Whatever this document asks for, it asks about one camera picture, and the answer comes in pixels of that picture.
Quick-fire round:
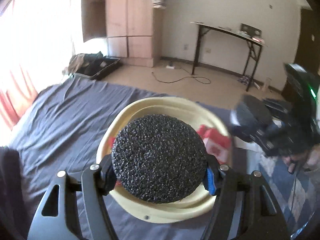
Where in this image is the black speckled round disc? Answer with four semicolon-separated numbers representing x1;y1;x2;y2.
111;114;207;204

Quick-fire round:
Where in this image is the pink bag on floor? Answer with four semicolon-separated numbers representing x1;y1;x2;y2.
263;77;271;91

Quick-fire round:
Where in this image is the dark wooden door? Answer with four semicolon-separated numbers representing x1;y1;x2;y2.
294;8;319;83

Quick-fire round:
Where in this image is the blue cloth on floor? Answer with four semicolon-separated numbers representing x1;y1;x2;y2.
238;75;260;89

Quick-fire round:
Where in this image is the blue white quilted blanket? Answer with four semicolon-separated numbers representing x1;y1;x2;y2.
234;138;319;239

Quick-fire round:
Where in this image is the cream plastic basin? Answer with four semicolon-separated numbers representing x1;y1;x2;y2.
96;96;230;224

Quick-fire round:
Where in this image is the black folding table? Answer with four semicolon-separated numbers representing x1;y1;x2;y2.
191;21;265;91

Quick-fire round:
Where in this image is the black box on table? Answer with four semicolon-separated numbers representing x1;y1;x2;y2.
240;23;262;38

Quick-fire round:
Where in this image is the red window curtain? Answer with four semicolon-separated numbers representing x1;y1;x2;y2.
1;67;38;130

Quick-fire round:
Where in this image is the open black suitcase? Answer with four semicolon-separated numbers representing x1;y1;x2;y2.
62;52;122;81

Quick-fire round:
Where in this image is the wooden wardrobe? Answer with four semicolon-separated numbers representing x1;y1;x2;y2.
81;0;163;67

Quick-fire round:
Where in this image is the black cable on floor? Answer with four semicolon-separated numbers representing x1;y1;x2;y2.
151;64;212;85

